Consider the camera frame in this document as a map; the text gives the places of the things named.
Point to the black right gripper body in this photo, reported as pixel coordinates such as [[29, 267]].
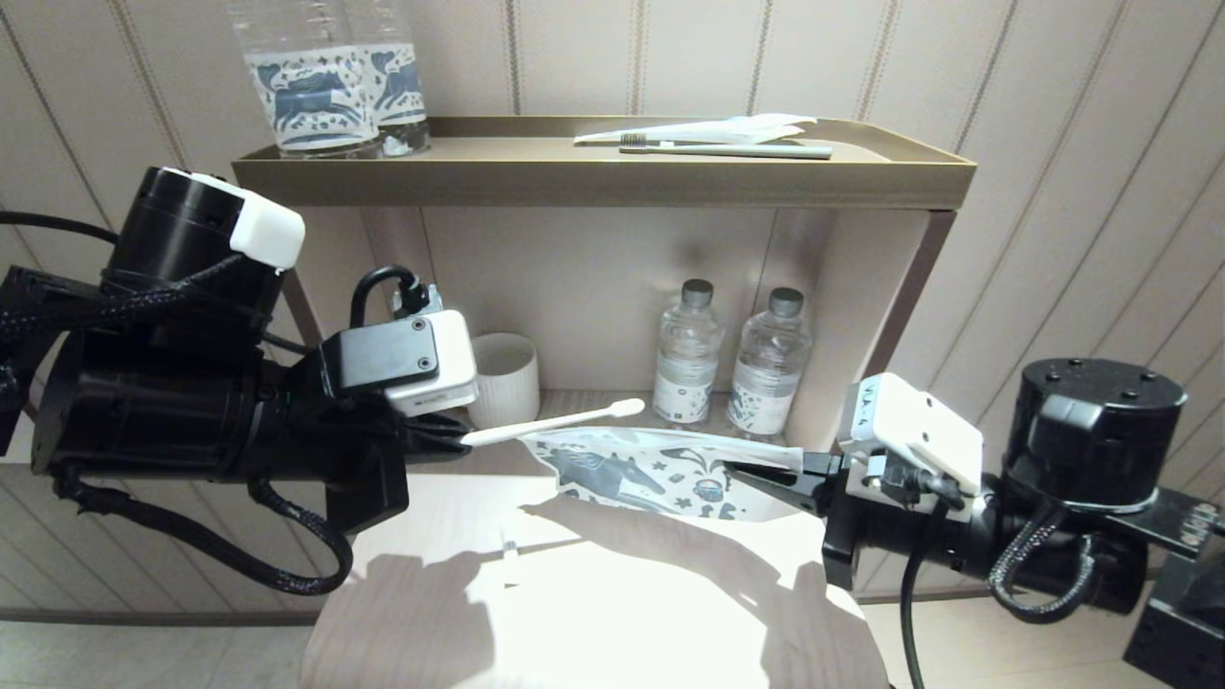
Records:
[[909, 545]]

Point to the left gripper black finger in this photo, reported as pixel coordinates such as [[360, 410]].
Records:
[[435, 427], [435, 448]]

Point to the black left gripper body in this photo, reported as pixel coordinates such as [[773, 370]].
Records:
[[364, 469]]

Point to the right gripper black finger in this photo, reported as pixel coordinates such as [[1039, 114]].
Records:
[[790, 493], [823, 464]]

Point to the white toothbrush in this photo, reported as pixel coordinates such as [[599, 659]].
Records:
[[555, 423]]

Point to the white horse-print zip pouch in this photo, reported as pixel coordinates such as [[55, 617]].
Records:
[[660, 474]]

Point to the white ribbed ceramic mug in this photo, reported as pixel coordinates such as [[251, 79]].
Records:
[[507, 383]]

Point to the small clear water bottle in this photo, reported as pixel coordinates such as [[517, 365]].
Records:
[[687, 364], [768, 373]]

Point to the beige open shelf cabinet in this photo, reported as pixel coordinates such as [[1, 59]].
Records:
[[593, 277]]

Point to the brass coloured tray shelf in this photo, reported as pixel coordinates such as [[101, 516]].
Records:
[[574, 182]]

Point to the grey-green toothbrush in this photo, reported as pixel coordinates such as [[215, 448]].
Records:
[[756, 151]]

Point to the large bottle horse print label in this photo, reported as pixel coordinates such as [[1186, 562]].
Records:
[[311, 96], [402, 86]]

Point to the white paper wrapper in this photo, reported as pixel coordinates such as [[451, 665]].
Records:
[[727, 128]]

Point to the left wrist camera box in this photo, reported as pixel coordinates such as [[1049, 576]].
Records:
[[421, 368]]

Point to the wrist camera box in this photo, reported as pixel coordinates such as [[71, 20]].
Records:
[[919, 431], [421, 368]]

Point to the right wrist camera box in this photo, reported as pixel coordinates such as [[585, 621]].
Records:
[[919, 431]]

